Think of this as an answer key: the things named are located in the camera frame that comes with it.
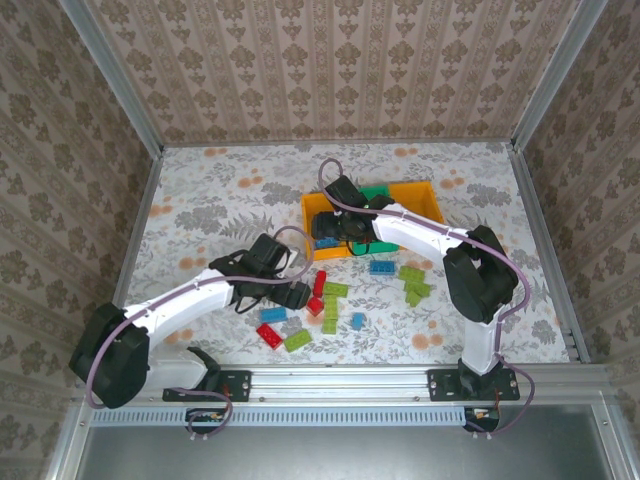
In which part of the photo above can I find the yellow plastic bin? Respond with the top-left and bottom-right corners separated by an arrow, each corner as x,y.
388,180 -> 445,226
300,192 -> 361,262

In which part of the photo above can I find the green plastic bin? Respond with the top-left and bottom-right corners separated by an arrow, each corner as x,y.
349,184 -> 402,257

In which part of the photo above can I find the floral patterned tablecloth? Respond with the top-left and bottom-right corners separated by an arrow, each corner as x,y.
107,142 -> 574,366

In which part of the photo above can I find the grey metal panel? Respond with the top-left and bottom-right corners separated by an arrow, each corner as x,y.
74,404 -> 619,480

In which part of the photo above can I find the aluminium mounting rail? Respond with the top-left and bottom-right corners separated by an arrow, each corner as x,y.
74,363 -> 612,404

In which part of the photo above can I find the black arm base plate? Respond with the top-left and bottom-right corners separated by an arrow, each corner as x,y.
427,368 -> 521,403
162,368 -> 252,404

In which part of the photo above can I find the slotted white cable duct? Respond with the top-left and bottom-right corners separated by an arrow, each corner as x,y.
91,405 -> 466,427

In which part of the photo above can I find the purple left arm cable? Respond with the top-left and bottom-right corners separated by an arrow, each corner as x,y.
85,225 -> 315,442

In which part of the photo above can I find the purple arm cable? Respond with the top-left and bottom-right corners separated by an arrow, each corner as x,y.
85,225 -> 315,442
317,158 -> 536,440

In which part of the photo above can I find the aluminium side rail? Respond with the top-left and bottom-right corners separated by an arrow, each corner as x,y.
94,147 -> 165,366
507,144 -> 591,364

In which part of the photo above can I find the black connector with wires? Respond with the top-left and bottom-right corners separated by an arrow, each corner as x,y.
185,407 -> 234,435
462,405 -> 501,434

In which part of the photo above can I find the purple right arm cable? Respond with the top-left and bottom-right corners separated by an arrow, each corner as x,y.
317,158 -> 536,440

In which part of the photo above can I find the aluminium corner frame post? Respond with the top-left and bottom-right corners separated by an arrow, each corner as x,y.
509,0 -> 612,151
58,0 -> 166,154

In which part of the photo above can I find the aluminium lower frame bar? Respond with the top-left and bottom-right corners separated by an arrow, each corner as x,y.
592,402 -> 629,480
44,399 -> 96,480

